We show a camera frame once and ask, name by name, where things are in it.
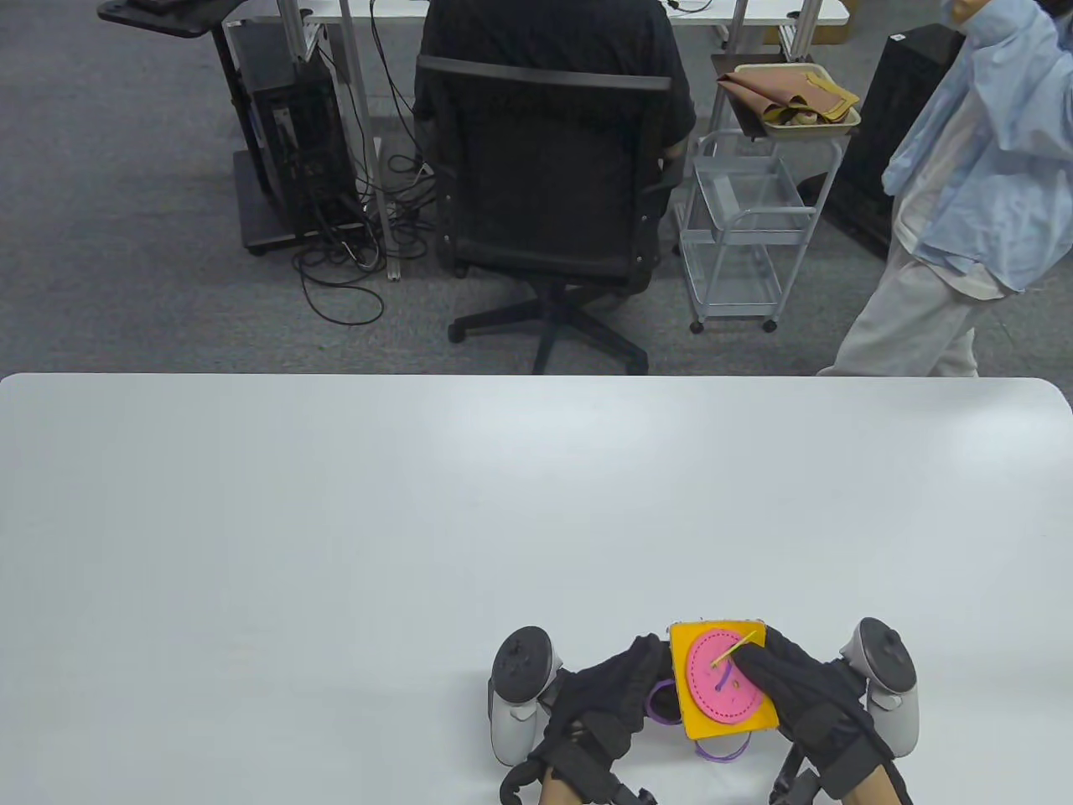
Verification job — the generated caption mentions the person's left hand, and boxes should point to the person's left hand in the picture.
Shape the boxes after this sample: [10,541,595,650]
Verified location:
[535,633,676,785]

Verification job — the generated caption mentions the person's right hand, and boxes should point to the person's right hand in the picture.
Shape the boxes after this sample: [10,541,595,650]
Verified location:
[733,625,895,802]

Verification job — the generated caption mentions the pink felt button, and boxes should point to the pink felt button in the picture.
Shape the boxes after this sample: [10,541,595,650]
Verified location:
[685,629,765,723]

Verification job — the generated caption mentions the green plastic needle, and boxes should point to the green plastic needle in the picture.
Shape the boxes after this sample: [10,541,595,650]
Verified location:
[710,631,760,671]

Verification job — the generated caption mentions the yellow felt square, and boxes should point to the yellow felt square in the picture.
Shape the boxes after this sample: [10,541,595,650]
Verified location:
[668,619,781,742]

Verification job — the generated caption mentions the purple thread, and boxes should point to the purple thread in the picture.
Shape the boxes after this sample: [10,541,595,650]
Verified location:
[644,683,753,766]

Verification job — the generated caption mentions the person's right forearm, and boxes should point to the person's right forearm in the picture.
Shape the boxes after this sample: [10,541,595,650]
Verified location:
[838,767,904,805]

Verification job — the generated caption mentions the black mesh office chair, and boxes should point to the black mesh office chair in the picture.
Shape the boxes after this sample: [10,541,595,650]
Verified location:
[414,54,698,376]

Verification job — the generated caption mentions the beige plastic tray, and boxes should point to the beige plastic tray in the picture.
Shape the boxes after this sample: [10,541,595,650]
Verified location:
[733,60,863,139]

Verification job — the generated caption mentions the black equipment cabinet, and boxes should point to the black equipment cabinet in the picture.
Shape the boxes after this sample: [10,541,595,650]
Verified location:
[796,23,967,259]

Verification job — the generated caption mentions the brown cloth pieces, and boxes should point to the brown cloth pieces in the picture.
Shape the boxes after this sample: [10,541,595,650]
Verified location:
[717,69,860,122]

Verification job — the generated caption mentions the black computer tower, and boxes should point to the black computer tower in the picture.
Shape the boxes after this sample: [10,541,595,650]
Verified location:
[250,59,360,227]

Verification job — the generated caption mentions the dark brown small table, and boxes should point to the dark brown small table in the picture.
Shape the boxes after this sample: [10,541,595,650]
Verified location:
[709,53,793,137]

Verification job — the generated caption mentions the brown cardboard box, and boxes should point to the brown cardboard box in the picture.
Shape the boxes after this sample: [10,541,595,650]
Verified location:
[763,0,860,47]

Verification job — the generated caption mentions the white desk with metal legs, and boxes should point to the white desk with metal legs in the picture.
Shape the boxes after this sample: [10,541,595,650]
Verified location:
[222,0,852,282]

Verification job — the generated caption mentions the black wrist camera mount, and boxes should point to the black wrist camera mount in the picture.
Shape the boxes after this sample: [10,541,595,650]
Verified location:
[769,745,819,805]
[585,753,660,805]

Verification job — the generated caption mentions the tangled black cables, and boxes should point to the tangled black cables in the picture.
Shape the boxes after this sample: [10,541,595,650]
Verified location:
[292,109,441,326]

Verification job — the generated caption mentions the white wire trolley cart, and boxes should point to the white wire trolley cart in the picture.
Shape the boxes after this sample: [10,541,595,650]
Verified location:
[675,130,843,335]

